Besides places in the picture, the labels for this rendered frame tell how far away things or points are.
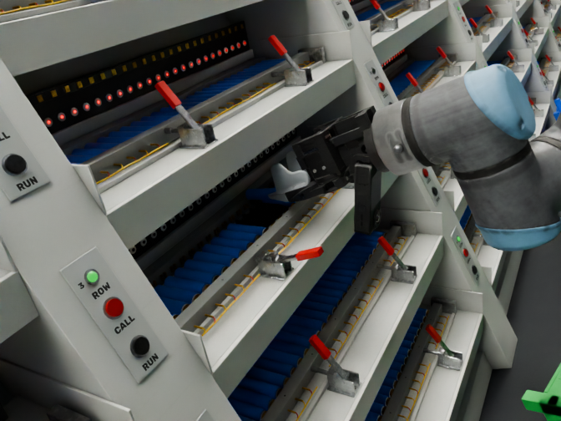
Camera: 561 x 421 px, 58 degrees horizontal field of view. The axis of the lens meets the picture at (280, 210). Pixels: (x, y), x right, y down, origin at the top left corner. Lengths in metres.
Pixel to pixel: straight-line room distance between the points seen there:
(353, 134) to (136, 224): 0.31
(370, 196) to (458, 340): 0.46
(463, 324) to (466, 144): 0.56
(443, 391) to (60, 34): 0.79
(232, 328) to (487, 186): 0.33
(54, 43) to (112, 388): 0.33
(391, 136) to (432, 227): 0.44
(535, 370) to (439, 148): 0.68
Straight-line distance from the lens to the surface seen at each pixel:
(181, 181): 0.57
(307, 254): 0.62
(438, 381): 1.00
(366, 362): 0.78
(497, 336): 1.18
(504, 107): 0.59
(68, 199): 0.49
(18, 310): 0.47
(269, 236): 0.70
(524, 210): 0.65
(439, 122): 0.61
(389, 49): 1.16
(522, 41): 2.34
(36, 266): 0.47
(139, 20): 0.65
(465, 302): 1.13
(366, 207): 0.72
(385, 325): 0.84
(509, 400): 1.15
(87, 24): 0.60
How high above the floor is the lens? 0.74
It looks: 12 degrees down
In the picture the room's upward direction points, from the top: 30 degrees counter-clockwise
